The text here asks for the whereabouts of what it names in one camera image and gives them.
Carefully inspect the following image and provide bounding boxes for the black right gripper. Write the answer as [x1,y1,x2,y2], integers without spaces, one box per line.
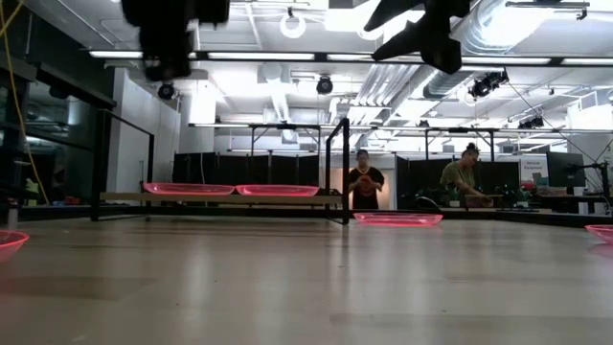
[362,0,473,73]

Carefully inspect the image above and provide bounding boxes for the pink translucent plastic plate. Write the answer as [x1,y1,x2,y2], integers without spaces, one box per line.
[235,184,321,197]
[0,229,31,263]
[142,181,237,196]
[352,212,444,227]
[584,223,613,244]

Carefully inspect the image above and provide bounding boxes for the black-framed wooden board shelf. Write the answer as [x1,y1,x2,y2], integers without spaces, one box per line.
[90,107,352,226]

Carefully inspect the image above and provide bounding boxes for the white strip light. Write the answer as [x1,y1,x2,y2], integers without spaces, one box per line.
[88,50,145,59]
[206,51,316,61]
[460,56,553,66]

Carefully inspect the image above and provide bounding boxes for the black ceiling spotlight cluster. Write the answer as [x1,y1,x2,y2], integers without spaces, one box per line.
[467,70,511,100]

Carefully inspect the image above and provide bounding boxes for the black room partition screen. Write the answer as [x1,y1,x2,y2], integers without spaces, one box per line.
[396,154,521,211]
[171,151,321,194]

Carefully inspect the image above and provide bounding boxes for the person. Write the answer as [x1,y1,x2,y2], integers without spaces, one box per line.
[439,142,494,209]
[348,149,386,211]

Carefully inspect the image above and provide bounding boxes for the green potted plant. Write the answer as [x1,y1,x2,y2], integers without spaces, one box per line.
[415,186,461,210]

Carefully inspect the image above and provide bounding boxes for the black computer monitor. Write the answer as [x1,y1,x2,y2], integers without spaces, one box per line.
[546,151,587,189]

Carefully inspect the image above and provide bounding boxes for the black stand with boom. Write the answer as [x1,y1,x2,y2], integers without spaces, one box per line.
[566,160,613,215]

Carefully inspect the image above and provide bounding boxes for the black overhead frame beam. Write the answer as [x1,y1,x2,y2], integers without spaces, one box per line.
[88,48,613,68]

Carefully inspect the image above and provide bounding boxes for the white ring ceiling fixture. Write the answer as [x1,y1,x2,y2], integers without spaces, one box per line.
[279,12,307,40]

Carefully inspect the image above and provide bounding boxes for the yellow cable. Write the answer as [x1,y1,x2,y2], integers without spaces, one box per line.
[0,0,51,206]

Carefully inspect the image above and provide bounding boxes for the white wall sign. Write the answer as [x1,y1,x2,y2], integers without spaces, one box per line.
[520,155,550,187]

